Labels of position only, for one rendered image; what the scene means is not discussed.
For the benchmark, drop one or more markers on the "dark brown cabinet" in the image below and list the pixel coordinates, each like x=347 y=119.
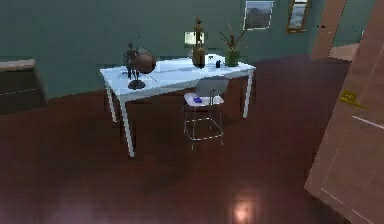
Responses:
x=20 y=86

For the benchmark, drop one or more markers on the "small black cup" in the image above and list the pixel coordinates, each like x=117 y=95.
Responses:
x=218 y=64

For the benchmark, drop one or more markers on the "pale desk lamp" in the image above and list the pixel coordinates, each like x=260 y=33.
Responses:
x=190 y=38

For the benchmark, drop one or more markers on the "brown globe on stand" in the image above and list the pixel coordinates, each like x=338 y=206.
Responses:
x=143 y=66

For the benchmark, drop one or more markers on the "wooden framed picture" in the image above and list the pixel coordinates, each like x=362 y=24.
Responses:
x=298 y=16

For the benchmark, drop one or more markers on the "white table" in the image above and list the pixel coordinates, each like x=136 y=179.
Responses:
x=173 y=75

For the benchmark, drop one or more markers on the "plant in green pot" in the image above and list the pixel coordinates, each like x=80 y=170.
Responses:
x=232 y=50

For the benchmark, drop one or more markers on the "white framed picture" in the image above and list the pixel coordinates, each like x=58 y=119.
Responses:
x=258 y=14

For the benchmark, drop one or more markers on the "tall brown figure statue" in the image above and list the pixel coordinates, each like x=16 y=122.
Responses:
x=198 y=46

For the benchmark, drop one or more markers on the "grey metal chair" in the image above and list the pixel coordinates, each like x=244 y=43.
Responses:
x=211 y=87

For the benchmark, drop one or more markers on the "blue object on chair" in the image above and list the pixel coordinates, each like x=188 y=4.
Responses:
x=197 y=99

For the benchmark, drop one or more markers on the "brown room door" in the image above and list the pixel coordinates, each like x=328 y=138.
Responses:
x=328 y=28
x=353 y=133

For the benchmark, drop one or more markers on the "dark figure statue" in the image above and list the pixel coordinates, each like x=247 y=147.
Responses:
x=131 y=60

